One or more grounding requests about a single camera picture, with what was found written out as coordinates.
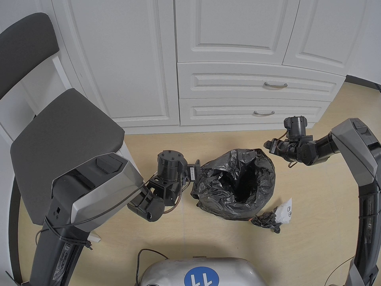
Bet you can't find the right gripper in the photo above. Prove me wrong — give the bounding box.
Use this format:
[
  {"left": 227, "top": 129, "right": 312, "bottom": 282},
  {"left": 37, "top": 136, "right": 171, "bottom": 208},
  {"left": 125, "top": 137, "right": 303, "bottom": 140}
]
[{"left": 264, "top": 139, "right": 287, "bottom": 157}]

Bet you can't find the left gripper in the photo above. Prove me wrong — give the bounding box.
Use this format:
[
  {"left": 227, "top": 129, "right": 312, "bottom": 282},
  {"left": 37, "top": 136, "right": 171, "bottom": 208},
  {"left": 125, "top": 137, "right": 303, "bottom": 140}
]
[{"left": 183, "top": 159, "right": 201, "bottom": 190}]

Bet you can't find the black plastic bag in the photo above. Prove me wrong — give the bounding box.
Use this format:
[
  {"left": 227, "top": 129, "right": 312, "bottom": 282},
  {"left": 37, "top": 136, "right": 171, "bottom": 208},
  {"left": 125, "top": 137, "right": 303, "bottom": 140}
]
[{"left": 190, "top": 148, "right": 276, "bottom": 220}]

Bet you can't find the clear printed wrapper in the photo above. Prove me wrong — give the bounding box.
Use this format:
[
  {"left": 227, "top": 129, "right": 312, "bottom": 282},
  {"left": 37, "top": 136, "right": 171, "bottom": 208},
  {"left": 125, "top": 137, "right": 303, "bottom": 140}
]
[{"left": 272, "top": 198, "right": 292, "bottom": 224}]

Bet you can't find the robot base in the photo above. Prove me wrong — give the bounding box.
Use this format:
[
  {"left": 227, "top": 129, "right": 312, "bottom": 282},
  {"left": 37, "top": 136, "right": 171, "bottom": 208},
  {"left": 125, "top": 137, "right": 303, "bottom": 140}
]
[{"left": 140, "top": 256, "right": 265, "bottom": 286}]

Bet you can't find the crumpled black plastic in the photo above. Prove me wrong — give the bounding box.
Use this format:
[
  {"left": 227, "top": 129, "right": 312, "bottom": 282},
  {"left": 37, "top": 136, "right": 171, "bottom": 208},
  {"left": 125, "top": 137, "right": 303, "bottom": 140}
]
[{"left": 251, "top": 208, "right": 283, "bottom": 235}]

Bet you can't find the grey padded white chair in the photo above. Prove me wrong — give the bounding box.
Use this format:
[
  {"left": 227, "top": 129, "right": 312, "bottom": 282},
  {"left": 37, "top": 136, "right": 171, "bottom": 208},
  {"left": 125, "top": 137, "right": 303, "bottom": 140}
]
[{"left": 0, "top": 12, "right": 134, "bottom": 243}]

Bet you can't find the white wardrobe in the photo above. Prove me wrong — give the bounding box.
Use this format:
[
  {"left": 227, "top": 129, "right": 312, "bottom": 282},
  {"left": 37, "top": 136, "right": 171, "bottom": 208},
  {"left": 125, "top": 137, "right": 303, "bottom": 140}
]
[{"left": 33, "top": 0, "right": 369, "bottom": 136}]

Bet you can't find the thin black cable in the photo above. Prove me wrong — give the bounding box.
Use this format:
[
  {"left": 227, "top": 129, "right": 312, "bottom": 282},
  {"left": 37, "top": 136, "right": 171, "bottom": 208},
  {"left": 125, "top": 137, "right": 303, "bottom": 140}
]
[{"left": 326, "top": 255, "right": 358, "bottom": 286}]

